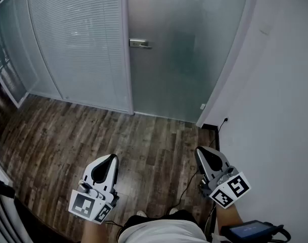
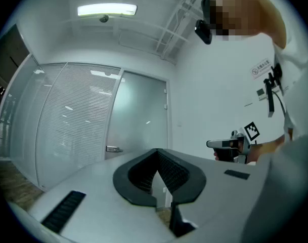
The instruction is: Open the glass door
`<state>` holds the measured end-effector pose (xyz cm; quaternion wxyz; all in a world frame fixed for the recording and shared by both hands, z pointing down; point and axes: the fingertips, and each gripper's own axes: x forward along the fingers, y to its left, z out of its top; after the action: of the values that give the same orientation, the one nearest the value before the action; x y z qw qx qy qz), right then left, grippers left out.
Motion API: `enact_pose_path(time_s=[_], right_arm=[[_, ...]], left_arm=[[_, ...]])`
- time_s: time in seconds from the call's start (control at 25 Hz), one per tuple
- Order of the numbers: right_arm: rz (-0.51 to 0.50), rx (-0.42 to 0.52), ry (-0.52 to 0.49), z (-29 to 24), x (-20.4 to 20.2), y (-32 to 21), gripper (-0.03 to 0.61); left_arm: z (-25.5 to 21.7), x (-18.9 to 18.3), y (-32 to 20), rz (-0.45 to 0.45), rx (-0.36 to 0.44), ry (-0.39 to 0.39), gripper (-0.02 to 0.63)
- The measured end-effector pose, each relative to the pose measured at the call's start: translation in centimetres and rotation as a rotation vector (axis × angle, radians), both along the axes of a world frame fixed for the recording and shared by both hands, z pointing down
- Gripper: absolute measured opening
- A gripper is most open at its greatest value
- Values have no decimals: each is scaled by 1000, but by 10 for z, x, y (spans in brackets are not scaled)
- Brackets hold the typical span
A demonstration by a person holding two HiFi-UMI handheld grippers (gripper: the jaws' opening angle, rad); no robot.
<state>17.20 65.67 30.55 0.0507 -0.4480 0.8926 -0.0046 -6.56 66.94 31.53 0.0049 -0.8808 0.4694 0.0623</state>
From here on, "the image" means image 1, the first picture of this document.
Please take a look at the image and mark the black forearm screen device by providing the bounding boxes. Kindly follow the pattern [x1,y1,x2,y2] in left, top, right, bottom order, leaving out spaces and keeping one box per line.
[220,219,274,243]

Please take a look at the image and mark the black bar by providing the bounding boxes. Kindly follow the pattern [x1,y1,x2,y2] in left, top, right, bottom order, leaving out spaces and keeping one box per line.
[0,177,16,200]

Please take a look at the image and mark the person's black shorts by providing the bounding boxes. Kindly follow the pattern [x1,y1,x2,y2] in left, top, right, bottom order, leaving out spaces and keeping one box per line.
[122,209,200,238]

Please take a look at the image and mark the metal door handle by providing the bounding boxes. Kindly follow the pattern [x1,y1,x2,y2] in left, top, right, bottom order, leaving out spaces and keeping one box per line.
[128,38,153,50]

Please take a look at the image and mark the black device cable loop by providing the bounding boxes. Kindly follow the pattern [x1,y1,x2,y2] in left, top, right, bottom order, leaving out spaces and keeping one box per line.
[269,223,291,243]

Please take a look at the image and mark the person's left forearm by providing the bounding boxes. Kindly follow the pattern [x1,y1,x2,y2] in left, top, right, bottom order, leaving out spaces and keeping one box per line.
[79,218,107,243]

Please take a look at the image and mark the thin black cable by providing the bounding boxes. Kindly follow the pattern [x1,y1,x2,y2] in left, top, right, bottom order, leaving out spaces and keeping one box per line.
[104,220,124,240]

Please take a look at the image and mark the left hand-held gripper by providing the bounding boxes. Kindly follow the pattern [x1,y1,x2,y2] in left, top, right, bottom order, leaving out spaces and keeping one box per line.
[69,154,119,225]

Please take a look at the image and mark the person's white shirt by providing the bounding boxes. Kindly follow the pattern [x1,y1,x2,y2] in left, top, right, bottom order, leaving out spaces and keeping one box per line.
[117,219,208,243]

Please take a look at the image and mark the person's right forearm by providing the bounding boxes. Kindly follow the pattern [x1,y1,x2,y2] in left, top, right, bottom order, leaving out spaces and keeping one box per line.
[215,202,246,238]

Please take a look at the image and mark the black baseboard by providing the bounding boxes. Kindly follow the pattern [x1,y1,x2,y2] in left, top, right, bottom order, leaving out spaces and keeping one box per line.
[201,123,219,152]

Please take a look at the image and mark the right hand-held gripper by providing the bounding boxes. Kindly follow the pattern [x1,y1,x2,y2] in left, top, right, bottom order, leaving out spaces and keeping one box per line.
[195,146,252,210]

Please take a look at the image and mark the frosted glass door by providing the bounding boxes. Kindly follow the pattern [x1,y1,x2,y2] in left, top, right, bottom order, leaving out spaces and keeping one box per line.
[127,0,248,124]

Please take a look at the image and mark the glass partition with blinds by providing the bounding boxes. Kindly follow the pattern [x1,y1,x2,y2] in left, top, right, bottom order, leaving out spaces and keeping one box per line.
[26,0,131,113]
[0,0,64,109]

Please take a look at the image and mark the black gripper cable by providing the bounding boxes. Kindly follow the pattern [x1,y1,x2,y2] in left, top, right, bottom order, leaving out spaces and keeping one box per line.
[164,170,203,215]

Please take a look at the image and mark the black plug cable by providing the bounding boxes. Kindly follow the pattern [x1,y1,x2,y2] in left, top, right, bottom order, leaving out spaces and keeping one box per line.
[216,117,229,149]

